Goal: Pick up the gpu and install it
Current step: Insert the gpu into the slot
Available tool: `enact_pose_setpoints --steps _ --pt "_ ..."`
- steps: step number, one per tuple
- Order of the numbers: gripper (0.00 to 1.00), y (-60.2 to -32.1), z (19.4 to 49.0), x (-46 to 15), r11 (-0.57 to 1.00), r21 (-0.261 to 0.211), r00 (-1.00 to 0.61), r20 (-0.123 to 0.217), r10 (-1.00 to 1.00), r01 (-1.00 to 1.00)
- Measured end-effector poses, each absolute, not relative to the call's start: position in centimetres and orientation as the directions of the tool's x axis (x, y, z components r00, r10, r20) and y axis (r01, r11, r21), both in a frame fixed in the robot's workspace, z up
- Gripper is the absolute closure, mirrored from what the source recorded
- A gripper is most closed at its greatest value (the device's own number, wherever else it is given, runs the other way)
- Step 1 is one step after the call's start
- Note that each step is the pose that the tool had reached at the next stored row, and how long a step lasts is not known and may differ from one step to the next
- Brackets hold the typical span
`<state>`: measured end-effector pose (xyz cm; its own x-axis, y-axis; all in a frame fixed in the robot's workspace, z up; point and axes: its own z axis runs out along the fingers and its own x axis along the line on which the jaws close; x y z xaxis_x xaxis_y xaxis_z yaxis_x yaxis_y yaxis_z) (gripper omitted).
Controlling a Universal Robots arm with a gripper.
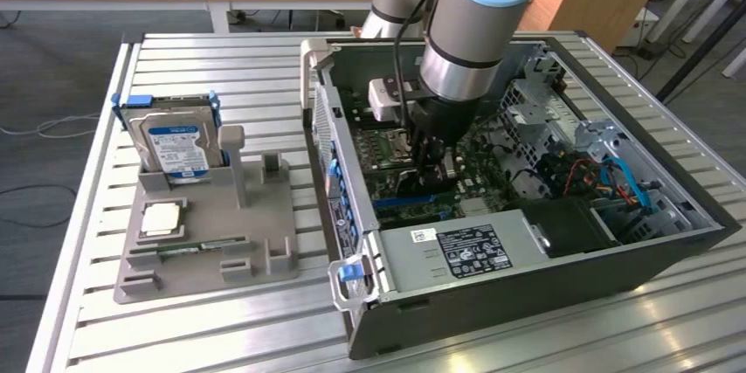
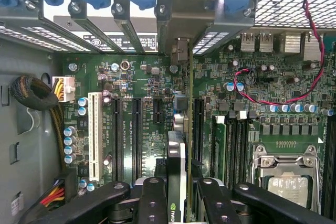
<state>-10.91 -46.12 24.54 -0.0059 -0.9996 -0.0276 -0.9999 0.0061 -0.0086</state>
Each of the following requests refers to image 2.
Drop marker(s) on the green RAM stick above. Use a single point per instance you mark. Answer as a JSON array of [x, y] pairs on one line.
[[220, 150]]

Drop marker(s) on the short black expansion slot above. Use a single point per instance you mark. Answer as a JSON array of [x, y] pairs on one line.
[[157, 111]]

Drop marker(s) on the perforated metal slot cover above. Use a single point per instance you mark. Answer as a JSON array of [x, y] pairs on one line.
[[39, 41], [65, 39], [210, 40]]

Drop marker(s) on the long black expansion slot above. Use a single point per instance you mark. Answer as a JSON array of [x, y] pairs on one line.
[[117, 140], [199, 129], [137, 140]]

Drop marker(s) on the white power connector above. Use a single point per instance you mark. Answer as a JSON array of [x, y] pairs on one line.
[[69, 87]]

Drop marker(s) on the black RAM slot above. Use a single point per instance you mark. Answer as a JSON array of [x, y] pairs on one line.
[[231, 150], [330, 169], [242, 150]]

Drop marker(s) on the green motherboard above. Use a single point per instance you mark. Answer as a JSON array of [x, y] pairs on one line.
[[147, 82]]

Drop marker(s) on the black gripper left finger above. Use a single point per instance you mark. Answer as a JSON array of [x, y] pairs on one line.
[[153, 203]]

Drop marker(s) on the open black PC case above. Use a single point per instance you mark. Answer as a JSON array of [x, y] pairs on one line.
[[26, 142]]

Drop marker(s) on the white PCI expansion slot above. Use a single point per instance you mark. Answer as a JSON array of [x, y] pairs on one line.
[[95, 134]]

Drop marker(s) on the CPU with grey paste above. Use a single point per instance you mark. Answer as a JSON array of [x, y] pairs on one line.
[[288, 191]]

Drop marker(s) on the solid metal slot cover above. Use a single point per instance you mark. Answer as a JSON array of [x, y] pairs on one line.
[[162, 35], [131, 32]]

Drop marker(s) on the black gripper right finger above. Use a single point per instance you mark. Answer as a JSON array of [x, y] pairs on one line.
[[218, 205]]

